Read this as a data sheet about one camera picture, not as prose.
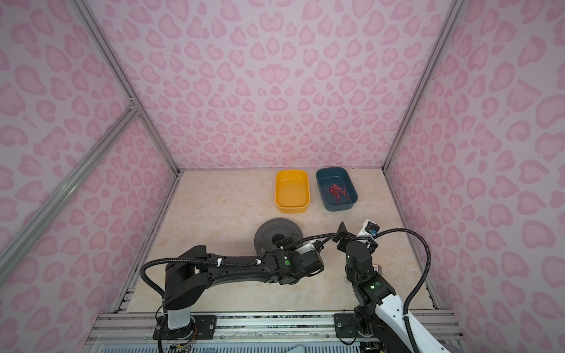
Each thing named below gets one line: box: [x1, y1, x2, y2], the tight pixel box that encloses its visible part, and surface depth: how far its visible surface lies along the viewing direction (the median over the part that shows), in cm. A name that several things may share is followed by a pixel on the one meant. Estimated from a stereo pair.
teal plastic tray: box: [315, 166, 359, 212], surface depth 113 cm
